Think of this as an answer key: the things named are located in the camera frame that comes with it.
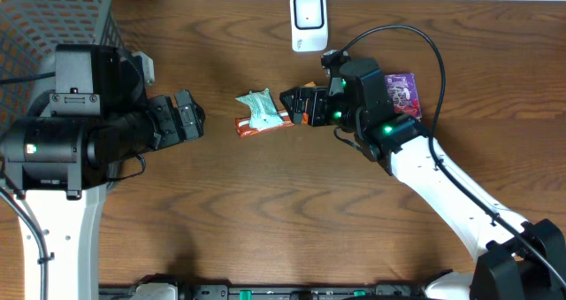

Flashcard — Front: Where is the small orange box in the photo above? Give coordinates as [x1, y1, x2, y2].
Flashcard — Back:
[294, 81, 317, 124]

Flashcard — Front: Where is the teal snack wrapper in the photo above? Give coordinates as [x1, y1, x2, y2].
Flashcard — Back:
[236, 88, 284, 130]

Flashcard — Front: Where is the brown orange snack bar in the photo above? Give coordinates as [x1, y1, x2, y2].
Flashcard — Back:
[235, 110, 294, 137]

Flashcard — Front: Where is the red purple snack packet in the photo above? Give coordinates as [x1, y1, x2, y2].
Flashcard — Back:
[385, 73, 422, 119]

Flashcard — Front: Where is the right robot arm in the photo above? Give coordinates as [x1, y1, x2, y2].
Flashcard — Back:
[279, 53, 565, 299]

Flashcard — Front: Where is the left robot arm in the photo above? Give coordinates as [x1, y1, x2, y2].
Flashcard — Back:
[1, 44, 205, 299]

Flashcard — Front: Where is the white barcode scanner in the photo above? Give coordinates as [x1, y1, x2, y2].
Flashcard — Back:
[289, 0, 329, 52]

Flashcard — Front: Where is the grey plastic mesh basket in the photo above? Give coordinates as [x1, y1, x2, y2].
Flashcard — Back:
[0, 0, 129, 137]

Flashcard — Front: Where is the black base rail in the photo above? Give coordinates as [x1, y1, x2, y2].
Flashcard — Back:
[99, 283, 427, 300]

